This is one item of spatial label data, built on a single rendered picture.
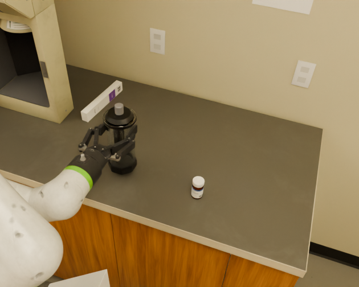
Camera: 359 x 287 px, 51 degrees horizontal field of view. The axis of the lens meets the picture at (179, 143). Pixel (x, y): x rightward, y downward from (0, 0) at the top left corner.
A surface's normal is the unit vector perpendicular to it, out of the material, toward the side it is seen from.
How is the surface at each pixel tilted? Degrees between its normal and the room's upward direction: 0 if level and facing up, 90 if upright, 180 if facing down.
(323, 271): 0
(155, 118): 0
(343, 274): 0
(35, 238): 29
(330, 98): 90
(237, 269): 90
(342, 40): 90
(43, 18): 90
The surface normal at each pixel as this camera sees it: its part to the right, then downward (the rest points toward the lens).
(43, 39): 0.94, 0.26
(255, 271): -0.33, 0.65
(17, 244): 0.21, -0.30
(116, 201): 0.05, -0.72
